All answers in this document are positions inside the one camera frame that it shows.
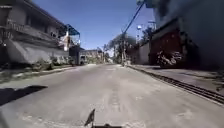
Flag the utility pole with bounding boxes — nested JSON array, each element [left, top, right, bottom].
[[121, 31, 127, 66]]

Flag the trees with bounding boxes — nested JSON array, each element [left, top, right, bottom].
[[102, 26, 155, 64]]

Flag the low distant building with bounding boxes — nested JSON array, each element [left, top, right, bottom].
[[79, 49, 105, 65]]

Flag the grey asphalt road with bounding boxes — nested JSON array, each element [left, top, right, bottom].
[[0, 63, 224, 128]]

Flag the parked motorcycle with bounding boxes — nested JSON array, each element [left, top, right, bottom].
[[156, 50, 184, 69]]

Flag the robot's own part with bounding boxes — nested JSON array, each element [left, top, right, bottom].
[[83, 108, 123, 128]]

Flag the grey concrete pavement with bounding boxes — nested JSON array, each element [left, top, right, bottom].
[[128, 64, 224, 94]]

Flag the drain grate strip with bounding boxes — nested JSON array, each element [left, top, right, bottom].
[[126, 65, 224, 105]]

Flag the weedy roadside verge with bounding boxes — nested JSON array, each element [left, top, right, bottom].
[[0, 63, 78, 84]]

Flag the dark building with red gate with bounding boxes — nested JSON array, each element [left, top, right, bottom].
[[148, 0, 224, 70]]

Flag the grey concrete building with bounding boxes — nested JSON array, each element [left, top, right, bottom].
[[0, 0, 71, 66]]

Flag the grey boundary wall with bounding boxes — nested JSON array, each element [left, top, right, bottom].
[[127, 41, 152, 66]]

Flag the building with blue roof frame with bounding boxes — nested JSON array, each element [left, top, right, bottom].
[[59, 23, 82, 64]]

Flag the overhead wires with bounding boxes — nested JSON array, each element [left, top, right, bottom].
[[121, 0, 148, 35]]

